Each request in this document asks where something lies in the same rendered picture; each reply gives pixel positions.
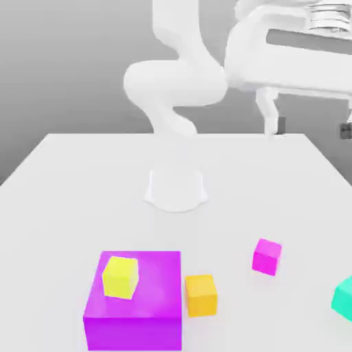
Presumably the small magenta cube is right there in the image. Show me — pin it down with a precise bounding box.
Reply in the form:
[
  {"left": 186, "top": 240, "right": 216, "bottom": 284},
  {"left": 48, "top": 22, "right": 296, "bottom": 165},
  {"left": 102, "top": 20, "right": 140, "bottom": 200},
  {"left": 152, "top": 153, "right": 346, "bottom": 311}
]
[{"left": 251, "top": 238, "right": 283, "bottom": 277}]

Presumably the large purple box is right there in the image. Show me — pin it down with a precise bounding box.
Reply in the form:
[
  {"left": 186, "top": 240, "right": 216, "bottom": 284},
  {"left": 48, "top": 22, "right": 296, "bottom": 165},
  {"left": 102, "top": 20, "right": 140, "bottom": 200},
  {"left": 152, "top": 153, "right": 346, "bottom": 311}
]
[{"left": 82, "top": 250, "right": 183, "bottom": 352}]

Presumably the small teal cube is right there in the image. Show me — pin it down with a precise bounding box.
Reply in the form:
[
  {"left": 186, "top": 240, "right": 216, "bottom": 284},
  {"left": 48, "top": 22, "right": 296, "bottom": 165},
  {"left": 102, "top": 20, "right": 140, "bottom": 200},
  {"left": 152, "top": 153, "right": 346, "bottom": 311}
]
[{"left": 331, "top": 275, "right": 352, "bottom": 322}]

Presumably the small yellow cube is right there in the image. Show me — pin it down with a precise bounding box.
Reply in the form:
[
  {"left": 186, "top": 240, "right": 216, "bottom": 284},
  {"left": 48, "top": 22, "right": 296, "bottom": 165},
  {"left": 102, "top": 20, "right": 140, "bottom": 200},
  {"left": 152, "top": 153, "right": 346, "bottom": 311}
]
[{"left": 102, "top": 255, "right": 140, "bottom": 300}]

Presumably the small orange cube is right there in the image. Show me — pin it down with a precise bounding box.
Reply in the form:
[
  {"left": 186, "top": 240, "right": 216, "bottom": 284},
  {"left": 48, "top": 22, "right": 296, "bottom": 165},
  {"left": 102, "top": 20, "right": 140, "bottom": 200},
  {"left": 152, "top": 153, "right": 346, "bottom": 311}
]
[{"left": 184, "top": 274, "right": 219, "bottom": 319}]

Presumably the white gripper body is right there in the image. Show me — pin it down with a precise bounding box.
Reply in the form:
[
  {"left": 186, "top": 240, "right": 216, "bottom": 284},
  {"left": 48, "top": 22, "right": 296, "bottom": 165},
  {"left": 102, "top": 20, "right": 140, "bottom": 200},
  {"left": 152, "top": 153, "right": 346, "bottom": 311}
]
[{"left": 224, "top": 5, "right": 352, "bottom": 99}]

